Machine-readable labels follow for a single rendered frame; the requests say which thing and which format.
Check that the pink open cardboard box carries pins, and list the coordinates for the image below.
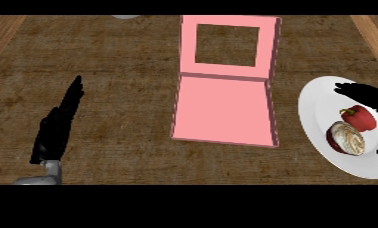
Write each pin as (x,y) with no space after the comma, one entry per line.
(228,82)

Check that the white round plate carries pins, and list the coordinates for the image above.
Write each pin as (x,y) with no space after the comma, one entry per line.
(325,118)

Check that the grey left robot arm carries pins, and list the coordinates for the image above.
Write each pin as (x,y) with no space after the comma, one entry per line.
(49,174)

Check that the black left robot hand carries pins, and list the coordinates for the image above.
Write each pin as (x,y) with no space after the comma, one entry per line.
(55,128)

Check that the pale grey round object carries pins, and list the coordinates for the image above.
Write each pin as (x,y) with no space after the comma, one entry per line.
(126,16)

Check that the light wooden counter edge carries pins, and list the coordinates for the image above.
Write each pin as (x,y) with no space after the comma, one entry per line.
(366,32)

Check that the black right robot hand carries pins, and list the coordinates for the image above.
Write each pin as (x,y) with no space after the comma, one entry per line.
(362,93)

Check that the red bell pepper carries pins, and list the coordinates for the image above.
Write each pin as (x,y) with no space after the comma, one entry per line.
(360,117)

